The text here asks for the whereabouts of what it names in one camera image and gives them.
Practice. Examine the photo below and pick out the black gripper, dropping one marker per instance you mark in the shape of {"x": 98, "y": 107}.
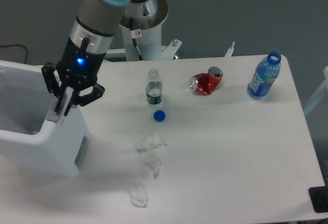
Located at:
{"x": 77, "y": 69}

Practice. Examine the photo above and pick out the white push-lid trash can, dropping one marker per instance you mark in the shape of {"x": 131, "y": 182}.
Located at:
{"x": 32, "y": 135}

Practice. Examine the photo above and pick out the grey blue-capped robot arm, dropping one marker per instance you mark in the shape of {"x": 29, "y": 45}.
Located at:
{"x": 91, "y": 35}

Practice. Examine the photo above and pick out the crushed red soda can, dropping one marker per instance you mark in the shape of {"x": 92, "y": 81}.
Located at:
{"x": 206, "y": 83}

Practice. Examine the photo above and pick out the clear green-label plastic bottle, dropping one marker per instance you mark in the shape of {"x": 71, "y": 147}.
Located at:
{"x": 153, "y": 87}

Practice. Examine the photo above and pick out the blue bottle cap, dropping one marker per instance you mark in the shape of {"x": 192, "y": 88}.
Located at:
{"x": 159, "y": 115}

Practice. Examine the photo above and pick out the upper crumpled white tissue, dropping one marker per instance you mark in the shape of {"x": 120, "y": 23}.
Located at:
{"x": 152, "y": 141}

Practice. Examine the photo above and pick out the crumpled white tissue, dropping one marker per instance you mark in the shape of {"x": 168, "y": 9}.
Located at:
{"x": 138, "y": 195}
{"x": 153, "y": 160}
{"x": 152, "y": 141}

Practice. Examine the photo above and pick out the middle crumpled white tissue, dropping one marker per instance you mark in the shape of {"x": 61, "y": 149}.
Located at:
{"x": 153, "y": 160}

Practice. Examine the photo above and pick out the lower crumpled white tissue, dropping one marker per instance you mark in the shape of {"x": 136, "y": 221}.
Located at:
{"x": 138, "y": 195}

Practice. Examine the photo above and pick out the blue plastic drink bottle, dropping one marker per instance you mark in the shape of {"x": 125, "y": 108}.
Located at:
{"x": 265, "y": 74}

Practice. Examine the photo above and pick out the black device at table edge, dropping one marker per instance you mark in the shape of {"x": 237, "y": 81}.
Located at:
{"x": 318, "y": 196}

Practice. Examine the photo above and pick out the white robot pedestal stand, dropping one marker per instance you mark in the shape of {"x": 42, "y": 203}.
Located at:
{"x": 146, "y": 39}

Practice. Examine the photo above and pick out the white frame at right edge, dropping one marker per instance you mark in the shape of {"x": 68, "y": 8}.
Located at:
{"x": 318, "y": 95}

